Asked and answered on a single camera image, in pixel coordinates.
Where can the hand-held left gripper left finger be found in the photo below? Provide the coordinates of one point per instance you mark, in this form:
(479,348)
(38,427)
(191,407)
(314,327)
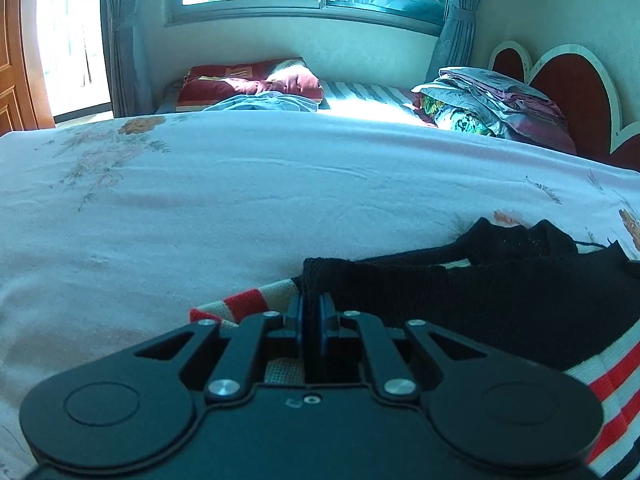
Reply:
(296,320)

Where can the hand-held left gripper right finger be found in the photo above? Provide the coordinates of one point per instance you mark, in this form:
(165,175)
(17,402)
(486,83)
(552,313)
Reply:
(327,320)

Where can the striped knit sweater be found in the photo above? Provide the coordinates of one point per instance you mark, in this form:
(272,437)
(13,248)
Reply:
(500,295)

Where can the bed with floral sheet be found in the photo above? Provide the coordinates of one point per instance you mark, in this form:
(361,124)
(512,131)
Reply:
(200,200)

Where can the light blue cloth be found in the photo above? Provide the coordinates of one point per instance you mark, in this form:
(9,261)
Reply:
(265,104)

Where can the striped mattress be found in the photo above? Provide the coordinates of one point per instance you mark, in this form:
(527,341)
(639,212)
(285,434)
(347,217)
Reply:
(370,97)

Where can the dark red blanket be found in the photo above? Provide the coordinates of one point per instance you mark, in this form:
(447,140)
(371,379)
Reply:
(250,80)

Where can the stack of folded bedding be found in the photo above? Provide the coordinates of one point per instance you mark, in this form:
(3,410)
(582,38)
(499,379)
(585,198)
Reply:
(490,105)

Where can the blue window curtain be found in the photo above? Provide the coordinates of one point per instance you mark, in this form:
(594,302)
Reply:
(457,30)
(125,35)

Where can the blue pillow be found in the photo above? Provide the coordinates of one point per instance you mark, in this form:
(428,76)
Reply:
(410,7)

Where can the red scalloped headboard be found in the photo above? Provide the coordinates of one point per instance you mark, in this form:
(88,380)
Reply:
(580,90)

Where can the brown wooden door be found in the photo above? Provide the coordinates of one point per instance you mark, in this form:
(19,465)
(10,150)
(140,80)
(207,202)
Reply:
(15,60)

